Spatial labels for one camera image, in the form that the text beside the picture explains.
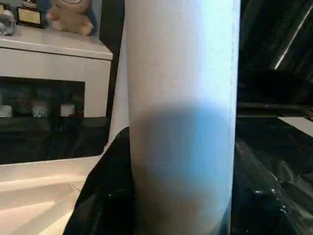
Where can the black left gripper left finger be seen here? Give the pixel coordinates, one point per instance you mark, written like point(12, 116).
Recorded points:
point(105, 191)

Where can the black framed gold plaque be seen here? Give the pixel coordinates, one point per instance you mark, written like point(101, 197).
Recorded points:
point(29, 16)

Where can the black plastic mat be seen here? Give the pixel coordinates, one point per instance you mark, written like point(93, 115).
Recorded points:
point(49, 137)

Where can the white flat panel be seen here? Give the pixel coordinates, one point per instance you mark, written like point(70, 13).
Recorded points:
point(298, 123)

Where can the white cabinet with glass doors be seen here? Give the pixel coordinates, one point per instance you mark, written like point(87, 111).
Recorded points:
point(49, 61)

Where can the blue patterned cup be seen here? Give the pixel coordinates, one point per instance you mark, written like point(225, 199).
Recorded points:
point(39, 110)

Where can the clear glass jar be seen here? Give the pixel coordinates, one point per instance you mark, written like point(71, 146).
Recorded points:
point(7, 24)

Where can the white cup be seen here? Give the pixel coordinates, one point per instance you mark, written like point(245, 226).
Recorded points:
point(5, 111)
point(66, 110)

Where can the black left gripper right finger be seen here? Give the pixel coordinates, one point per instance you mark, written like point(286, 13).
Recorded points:
point(264, 208)

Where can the beige plush toy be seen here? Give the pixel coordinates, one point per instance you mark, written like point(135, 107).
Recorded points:
point(71, 17)

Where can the white plastic table top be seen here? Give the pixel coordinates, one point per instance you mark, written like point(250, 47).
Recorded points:
point(36, 191)

